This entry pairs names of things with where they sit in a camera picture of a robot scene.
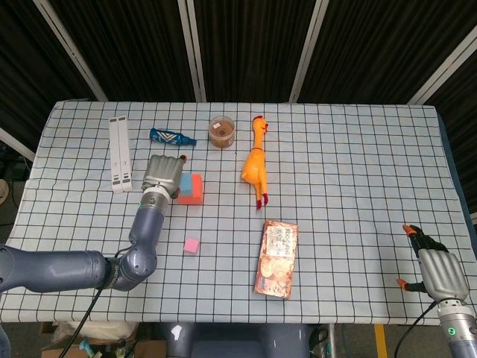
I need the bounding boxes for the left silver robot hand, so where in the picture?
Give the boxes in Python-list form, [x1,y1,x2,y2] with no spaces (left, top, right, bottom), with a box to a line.
[141,154,189,199]

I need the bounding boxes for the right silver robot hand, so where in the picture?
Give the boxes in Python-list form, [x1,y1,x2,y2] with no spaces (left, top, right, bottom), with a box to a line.
[396,222,470,301]

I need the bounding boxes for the light blue foam cube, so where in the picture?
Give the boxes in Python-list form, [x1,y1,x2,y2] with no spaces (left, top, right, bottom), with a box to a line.
[179,172,195,197]

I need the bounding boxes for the pink foam cube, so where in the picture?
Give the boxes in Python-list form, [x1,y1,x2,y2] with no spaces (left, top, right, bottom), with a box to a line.
[183,237,201,256]

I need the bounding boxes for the orange foam cube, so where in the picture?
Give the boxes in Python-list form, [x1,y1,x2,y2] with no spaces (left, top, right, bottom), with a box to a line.
[176,173,205,206]

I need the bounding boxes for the blue plastic packet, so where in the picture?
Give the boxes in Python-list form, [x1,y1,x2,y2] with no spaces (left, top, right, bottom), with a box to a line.
[149,128,198,148]

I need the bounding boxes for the white folding stand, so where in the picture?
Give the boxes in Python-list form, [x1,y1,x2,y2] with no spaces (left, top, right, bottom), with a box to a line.
[108,116,133,195]

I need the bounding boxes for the clear jar of rubber bands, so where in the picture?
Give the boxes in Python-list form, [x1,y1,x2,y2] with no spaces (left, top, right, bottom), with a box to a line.
[208,115,236,149]

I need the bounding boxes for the yellow rubber chicken toy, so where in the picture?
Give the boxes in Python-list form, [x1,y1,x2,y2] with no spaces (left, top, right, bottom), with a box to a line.
[241,115,271,210]

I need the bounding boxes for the checkered white tablecloth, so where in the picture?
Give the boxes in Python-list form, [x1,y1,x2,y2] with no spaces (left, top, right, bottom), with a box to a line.
[0,99,477,326]

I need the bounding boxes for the orange cookie box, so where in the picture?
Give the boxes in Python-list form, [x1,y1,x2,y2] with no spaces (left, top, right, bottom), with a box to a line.
[253,219,300,301]

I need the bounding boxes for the white plastic bag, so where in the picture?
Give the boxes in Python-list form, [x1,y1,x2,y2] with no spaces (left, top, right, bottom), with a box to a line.
[55,321,139,342]

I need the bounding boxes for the brown cardboard box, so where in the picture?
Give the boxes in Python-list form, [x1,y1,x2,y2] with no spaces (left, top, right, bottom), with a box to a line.
[40,322,168,358]

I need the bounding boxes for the grey robot torso base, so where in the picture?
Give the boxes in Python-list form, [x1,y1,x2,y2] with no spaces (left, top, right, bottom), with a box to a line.
[165,322,311,358]

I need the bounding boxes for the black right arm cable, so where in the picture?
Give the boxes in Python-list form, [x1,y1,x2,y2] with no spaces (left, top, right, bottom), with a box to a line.
[394,301,437,358]

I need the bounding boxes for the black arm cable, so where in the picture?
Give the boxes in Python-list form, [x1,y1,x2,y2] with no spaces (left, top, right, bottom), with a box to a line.
[394,301,437,358]
[55,245,136,358]

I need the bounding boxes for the double white partition frame post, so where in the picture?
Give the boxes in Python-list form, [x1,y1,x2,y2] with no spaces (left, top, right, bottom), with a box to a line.
[177,0,208,103]

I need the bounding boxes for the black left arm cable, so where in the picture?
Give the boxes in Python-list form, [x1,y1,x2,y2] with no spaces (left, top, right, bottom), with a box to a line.
[55,245,136,358]

